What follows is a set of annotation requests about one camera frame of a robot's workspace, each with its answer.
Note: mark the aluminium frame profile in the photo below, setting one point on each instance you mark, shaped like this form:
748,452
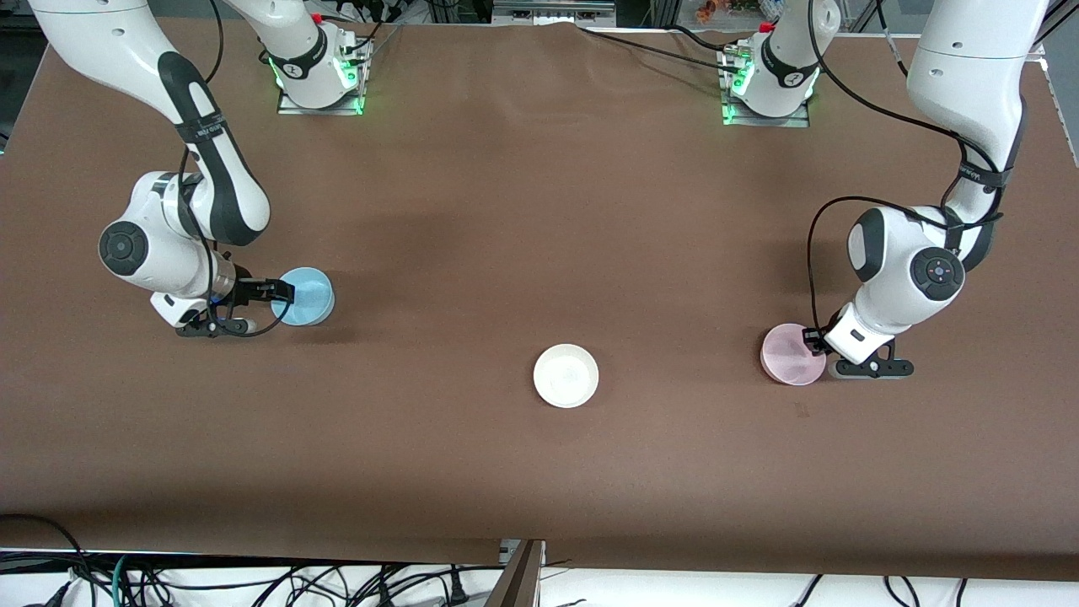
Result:
516,577

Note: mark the brown table cover sheet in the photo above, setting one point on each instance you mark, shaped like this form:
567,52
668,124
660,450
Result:
539,211

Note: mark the light blue plastic bowl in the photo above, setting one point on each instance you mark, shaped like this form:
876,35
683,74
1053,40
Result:
310,299

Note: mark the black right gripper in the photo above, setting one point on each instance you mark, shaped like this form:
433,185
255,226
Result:
250,292

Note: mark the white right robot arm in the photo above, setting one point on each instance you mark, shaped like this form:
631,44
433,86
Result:
110,42

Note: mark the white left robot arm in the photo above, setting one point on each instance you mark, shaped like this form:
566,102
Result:
969,76

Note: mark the pink plastic bowl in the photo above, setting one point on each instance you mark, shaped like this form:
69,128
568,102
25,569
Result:
788,358

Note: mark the grey metal frame bar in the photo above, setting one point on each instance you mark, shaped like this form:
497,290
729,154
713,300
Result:
552,12

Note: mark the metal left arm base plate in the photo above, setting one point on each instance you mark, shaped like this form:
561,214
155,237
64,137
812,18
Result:
792,120

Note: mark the white plastic bowl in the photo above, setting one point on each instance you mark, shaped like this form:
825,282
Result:
566,376

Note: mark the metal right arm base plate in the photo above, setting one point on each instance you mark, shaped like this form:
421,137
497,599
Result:
291,108

